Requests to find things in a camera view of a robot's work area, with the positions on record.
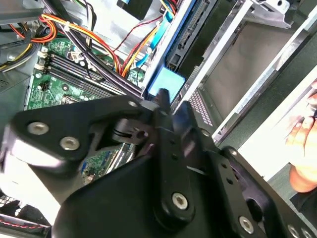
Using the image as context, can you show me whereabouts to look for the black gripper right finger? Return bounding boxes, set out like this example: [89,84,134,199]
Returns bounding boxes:
[172,100,317,238]

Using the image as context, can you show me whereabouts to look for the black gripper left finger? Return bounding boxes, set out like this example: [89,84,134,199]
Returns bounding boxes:
[0,88,197,225]

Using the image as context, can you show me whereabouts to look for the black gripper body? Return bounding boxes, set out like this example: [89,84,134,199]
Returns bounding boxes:
[51,155,285,238]

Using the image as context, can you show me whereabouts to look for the hard disk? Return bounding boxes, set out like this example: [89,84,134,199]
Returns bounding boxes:
[146,0,223,105]

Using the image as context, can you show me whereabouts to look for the person hand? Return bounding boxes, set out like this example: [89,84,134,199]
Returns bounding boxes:
[286,81,317,193]

